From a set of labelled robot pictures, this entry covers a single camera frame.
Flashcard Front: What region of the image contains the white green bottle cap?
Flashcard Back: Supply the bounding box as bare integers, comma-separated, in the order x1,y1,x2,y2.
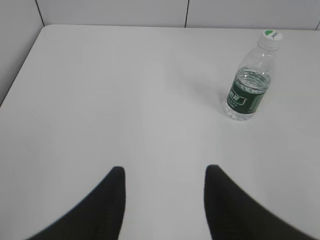
257,29,283,51

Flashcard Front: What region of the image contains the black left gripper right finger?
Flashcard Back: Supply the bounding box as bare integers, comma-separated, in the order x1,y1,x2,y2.
204,164,313,240

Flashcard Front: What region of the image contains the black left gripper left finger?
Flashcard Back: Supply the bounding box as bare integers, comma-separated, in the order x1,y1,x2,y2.
30,166,125,240

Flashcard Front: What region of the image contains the clear green-label water bottle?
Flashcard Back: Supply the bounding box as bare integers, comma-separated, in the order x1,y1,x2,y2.
223,42,279,121

